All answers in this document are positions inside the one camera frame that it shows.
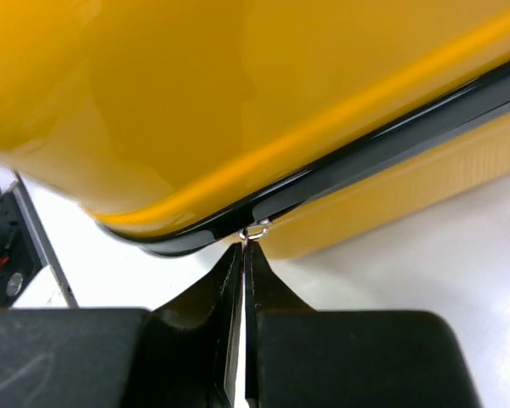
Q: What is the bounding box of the yellow hard-shell suitcase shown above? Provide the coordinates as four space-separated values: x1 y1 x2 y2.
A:
0 1 510 258

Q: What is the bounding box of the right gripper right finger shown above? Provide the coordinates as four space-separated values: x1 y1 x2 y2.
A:
243 242 481 407

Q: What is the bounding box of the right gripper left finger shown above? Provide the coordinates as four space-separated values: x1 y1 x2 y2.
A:
139 243 243 407

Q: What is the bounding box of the aluminium table rail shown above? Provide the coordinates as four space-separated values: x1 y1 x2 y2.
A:
13 171 79 309

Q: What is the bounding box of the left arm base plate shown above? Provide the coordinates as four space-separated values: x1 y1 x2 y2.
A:
0 187 44 309

